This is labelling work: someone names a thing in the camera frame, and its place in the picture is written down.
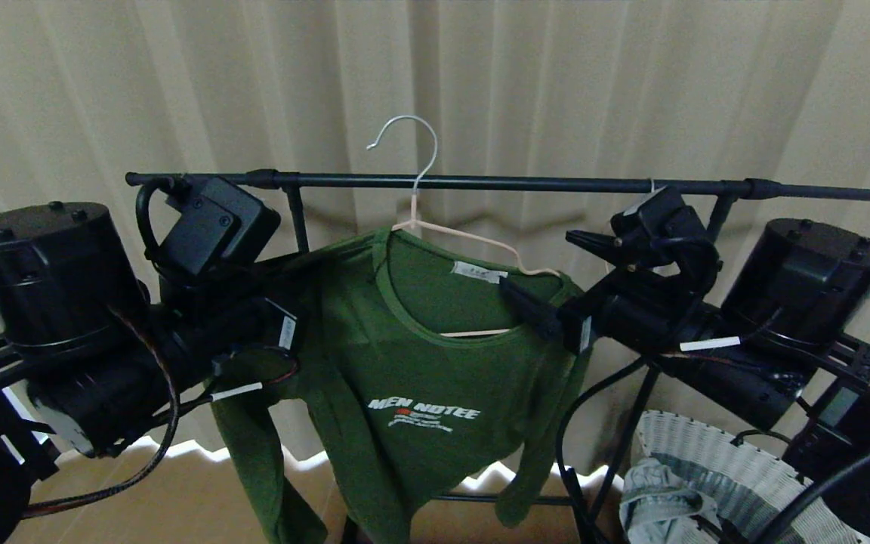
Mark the pink clothes hanger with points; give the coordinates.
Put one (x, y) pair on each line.
(414, 208)

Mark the beige curtain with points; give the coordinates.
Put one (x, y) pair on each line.
(556, 75)

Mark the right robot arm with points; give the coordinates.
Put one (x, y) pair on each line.
(805, 287)

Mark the white laundry basket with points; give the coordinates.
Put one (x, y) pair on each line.
(677, 434)

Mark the green long-sleeved shirt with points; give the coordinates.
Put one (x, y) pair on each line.
(420, 378)

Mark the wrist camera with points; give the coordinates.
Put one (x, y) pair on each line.
(216, 223)
(654, 227)

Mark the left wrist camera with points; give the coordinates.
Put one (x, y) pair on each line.
(216, 223)

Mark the black clothes rack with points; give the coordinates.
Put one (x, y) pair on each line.
(526, 183)

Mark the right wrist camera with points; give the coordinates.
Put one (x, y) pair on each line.
(654, 227)

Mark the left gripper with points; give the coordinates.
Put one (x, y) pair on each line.
(239, 325)

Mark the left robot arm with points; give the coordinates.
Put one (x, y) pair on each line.
(50, 279)

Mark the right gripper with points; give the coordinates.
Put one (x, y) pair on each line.
(631, 321)

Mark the pale grey garment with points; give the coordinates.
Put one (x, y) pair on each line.
(661, 506)

